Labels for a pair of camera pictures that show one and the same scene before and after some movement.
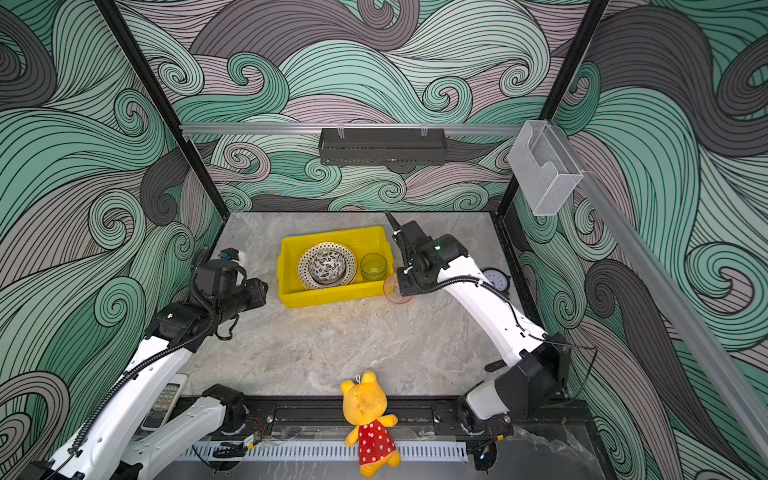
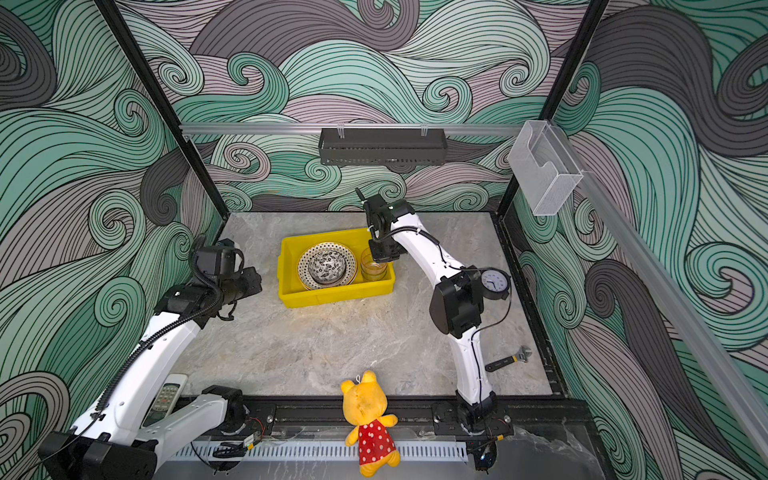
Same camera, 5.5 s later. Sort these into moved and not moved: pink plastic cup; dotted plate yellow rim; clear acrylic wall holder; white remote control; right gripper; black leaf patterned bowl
Moved: right gripper; pink plastic cup
Not moved: black leaf patterned bowl; dotted plate yellow rim; white remote control; clear acrylic wall holder
